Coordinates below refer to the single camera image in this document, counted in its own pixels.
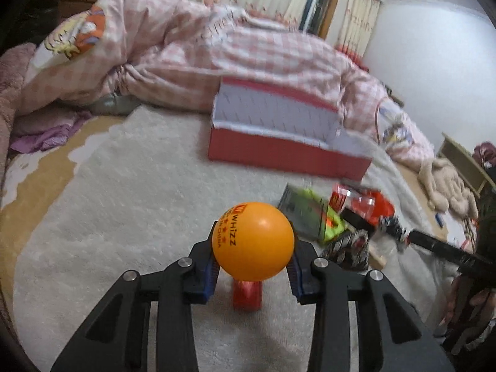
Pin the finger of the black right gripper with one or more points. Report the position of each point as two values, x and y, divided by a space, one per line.
467 263

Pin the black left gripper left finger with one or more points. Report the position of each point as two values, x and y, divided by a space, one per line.
114 335

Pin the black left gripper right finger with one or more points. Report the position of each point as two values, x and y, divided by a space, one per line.
360 317

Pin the black white patterned toy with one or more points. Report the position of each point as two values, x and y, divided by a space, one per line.
352 249

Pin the red lighter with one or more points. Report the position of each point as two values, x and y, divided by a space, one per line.
247 295

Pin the green utility knife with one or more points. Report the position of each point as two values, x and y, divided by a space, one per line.
310 214

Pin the orange ping pong ball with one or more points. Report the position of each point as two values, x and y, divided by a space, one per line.
253 241

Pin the beige plush toy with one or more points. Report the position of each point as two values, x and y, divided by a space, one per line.
445 189

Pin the wooden side table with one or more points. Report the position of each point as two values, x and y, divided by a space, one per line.
474 176

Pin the clear plastic bottle red label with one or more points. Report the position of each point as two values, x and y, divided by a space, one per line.
366 202

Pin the white fluffy blanket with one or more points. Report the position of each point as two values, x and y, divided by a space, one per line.
140 202

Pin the purple cloth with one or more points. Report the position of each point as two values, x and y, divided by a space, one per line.
46 128

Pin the red cardboard box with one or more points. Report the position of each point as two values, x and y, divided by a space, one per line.
279 128

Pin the pink checkered quilt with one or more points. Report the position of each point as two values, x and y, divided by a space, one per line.
176 53

